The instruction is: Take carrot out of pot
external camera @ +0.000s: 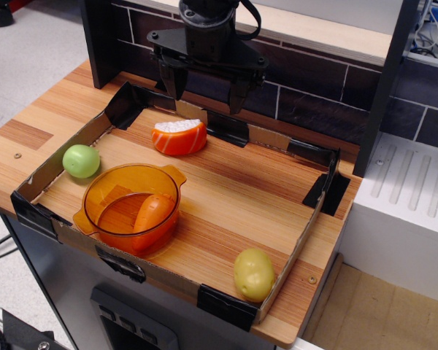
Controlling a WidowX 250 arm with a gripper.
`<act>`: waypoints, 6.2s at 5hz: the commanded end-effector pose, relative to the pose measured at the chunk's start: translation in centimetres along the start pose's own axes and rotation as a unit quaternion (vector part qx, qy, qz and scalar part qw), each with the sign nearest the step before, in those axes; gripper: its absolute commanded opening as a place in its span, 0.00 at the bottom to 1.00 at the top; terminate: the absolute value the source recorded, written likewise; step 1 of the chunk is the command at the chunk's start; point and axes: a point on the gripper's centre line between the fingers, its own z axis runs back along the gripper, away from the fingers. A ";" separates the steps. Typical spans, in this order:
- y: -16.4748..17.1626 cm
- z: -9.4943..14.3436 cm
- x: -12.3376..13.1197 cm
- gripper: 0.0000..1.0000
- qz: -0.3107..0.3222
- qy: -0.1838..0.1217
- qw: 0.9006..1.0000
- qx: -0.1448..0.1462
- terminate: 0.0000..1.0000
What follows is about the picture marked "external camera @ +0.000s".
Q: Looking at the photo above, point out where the salmon sushi toy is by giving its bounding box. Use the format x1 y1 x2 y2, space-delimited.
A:
151 119 207 156

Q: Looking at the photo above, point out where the white toy sink drainer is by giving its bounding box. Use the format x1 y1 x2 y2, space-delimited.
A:
339 133 438 300

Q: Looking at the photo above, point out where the transparent orange plastic pot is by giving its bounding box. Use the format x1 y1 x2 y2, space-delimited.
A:
73 163 186 257

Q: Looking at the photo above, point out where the grey oven control panel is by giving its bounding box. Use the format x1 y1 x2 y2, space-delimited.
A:
91 288 180 350

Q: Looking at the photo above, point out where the taped cardboard fence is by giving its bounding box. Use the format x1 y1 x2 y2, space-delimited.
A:
11 83 350 330

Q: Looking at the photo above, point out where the yellow toy potato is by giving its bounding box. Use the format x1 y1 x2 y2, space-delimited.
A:
234 248 275 303

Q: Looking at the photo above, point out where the orange toy carrot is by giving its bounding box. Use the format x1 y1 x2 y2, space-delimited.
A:
131 194 174 252

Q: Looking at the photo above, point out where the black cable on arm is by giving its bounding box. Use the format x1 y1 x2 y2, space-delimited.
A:
231 0 263 41

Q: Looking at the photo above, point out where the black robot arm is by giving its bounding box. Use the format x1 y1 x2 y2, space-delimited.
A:
147 1 269 114

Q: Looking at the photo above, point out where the green toy apple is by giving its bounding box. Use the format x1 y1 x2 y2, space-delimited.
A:
62 144 100 179

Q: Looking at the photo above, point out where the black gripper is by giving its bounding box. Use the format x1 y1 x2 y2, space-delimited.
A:
147 9 269 114

